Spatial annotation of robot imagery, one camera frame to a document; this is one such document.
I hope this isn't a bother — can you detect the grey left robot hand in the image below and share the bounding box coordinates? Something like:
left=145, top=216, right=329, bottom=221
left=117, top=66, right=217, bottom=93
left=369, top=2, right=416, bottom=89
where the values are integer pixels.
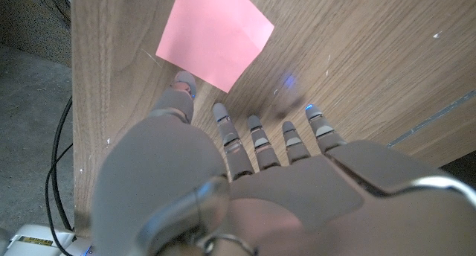
left=91, top=70, right=476, bottom=256

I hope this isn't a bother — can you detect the pink sticky note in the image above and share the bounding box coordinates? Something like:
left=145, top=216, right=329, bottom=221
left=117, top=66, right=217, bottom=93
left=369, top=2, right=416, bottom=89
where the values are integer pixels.
left=155, top=0, right=275, bottom=94

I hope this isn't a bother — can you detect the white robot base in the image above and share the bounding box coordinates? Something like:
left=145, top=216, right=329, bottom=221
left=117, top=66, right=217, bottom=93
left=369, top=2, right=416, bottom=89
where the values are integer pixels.
left=0, top=223, right=94, bottom=256

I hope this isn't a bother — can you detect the grey tape strip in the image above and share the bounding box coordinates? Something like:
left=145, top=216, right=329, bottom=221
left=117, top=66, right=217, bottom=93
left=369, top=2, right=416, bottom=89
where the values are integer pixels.
left=386, top=90, right=476, bottom=148

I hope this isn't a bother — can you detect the black floor cable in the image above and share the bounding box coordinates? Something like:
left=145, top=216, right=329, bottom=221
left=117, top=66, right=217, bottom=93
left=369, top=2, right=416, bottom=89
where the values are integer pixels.
left=44, top=142, right=75, bottom=256
left=51, top=95, right=75, bottom=231

